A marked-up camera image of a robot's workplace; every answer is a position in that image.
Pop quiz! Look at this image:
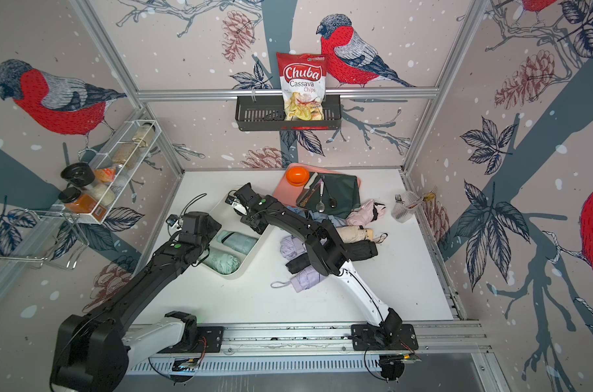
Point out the mint green umbrella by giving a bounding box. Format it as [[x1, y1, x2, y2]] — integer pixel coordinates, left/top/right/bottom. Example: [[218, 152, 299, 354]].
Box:
[[202, 248, 242, 275], [217, 230, 258, 255]]

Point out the cream plastic storage box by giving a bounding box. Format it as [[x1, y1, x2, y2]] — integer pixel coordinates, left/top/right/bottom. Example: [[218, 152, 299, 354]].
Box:
[[198, 191, 283, 283]]

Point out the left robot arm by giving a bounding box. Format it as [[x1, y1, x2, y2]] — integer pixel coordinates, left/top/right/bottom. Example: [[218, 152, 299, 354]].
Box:
[[49, 212, 221, 391]]

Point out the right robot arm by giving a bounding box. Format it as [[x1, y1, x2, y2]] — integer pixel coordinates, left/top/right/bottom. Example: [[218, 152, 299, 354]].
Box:
[[225, 183, 403, 345]]

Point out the lilac folded umbrella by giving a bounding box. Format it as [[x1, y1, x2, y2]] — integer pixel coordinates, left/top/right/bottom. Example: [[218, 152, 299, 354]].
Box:
[[280, 236, 307, 261], [270, 266, 326, 292]]

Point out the black folded umbrella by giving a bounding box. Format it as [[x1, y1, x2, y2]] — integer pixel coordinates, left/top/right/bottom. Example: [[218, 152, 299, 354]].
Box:
[[285, 253, 311, 274], [345, 240, 379, 261]]

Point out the light blue folded umbrella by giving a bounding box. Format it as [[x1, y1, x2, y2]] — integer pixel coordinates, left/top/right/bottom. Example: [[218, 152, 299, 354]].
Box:
[[287, 206, 348, 228]]

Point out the beige folded umbrella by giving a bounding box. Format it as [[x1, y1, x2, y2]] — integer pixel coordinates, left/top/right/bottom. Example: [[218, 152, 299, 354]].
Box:
[[337, 226, 388, 243]]

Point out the orange plastic bowl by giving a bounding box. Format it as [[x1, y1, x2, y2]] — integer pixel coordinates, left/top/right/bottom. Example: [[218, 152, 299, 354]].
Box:
[[285, 166, 310, 187]]

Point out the metal spoon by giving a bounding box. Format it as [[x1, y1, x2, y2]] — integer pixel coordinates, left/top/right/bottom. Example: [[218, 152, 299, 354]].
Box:
[[316, 181, 326, 213]]

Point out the dark green cloth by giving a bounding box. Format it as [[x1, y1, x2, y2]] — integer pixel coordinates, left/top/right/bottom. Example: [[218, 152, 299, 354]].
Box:
[[296, 172, 362, 218]]

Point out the black lid spice jar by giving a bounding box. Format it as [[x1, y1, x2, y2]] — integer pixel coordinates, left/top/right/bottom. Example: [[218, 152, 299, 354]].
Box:
[[60, 162, 96, 188]]

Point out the amber jar black lid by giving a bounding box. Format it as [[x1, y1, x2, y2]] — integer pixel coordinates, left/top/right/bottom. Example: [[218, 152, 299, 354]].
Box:
[[59, 187, 97, 214]]

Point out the Chuba cassava chips bag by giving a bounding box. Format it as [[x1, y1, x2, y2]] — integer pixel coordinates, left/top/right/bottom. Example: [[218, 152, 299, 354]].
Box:
[[276, 53, 327, 121]]

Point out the black wire wall basket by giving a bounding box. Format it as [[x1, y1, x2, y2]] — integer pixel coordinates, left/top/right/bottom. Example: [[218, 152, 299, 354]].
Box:
[[235, 95, 341, 132]]

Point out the white wire spice rack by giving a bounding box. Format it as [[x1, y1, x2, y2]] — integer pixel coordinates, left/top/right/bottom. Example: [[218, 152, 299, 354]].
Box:
[[58, 119, 162, 225]]

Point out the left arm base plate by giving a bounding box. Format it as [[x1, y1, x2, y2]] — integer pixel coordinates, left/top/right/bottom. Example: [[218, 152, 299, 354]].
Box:
[[159, 326, 224, 354]]

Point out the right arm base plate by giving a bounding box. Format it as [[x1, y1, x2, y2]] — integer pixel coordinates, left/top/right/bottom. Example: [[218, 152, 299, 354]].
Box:
[[350, 323, 419, 351]]

